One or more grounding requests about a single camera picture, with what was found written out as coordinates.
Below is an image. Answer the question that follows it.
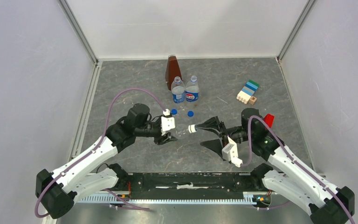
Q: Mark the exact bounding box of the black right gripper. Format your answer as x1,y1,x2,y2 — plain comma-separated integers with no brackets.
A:
196,116,253,161

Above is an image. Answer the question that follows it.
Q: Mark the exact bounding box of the clear unlabelled plastic bottle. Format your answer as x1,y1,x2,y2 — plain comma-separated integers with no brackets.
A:
172,124,190,139

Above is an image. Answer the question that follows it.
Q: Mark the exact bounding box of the white blue Pocari cap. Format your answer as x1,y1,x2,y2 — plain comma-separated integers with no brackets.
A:
188,124,197,133

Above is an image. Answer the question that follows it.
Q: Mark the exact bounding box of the blue bottle cap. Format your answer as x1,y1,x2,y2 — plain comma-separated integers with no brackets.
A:
187,111,194,117
171,109,178,115

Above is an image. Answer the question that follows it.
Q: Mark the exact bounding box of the Pepsi bottle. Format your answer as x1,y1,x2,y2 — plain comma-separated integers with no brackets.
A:
185,75,200,102
171,77,185,104

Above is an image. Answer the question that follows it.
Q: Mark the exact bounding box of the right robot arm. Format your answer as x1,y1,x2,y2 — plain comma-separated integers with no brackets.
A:
188,108,355,224

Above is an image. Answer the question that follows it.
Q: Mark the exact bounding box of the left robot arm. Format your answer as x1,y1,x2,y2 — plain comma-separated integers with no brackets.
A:
34,104,176,219

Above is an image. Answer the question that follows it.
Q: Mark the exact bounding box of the light wooden cube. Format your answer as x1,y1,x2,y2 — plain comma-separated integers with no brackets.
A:
248,96,257,105

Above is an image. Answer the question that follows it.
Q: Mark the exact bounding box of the blue green stacked block toy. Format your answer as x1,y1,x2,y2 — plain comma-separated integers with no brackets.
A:
236,80,259,104

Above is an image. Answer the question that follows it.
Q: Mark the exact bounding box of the red toy block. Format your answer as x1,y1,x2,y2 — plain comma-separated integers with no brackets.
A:
263,113,275,128

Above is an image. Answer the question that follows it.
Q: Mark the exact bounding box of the brown wooden metronome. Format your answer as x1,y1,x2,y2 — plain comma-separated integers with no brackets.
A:
165,55,183,90

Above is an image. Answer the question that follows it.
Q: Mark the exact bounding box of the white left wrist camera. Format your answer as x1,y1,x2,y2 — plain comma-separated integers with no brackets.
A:
160,109,176,136

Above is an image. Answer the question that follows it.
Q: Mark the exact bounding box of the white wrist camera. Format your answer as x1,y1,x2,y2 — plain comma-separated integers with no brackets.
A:
221,137,243,168
160,109,176,136

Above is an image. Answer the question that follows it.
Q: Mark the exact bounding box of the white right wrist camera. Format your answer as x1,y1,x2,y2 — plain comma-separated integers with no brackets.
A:
221,137,243,168

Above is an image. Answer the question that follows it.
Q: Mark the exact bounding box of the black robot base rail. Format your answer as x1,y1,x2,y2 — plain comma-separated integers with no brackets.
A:
108,163,272,208

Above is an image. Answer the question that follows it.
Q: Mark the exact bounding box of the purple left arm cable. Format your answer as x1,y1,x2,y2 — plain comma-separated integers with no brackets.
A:
34,88,169,218

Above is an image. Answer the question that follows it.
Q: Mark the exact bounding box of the aluminium frame post right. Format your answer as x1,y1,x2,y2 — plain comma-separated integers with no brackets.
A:
276,0,317,64

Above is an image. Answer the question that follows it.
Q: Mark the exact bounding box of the aluminium frame post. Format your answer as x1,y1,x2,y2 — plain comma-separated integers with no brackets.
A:
276,0,317,64
58,0,98,64

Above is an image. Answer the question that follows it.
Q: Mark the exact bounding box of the aluminium frame post left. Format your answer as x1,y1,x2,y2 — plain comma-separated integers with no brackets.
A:
58,0,98,64

